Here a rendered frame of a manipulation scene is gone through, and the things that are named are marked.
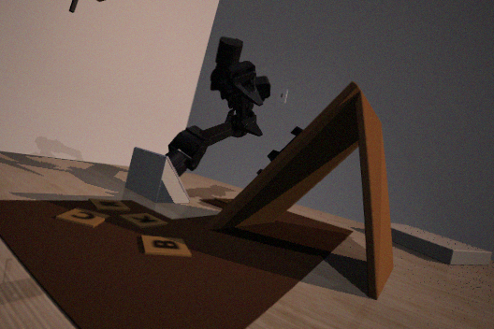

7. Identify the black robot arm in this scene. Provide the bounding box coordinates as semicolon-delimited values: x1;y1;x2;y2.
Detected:
166;36;271;177

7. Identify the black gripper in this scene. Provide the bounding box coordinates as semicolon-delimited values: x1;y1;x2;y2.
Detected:
218;61;263;136

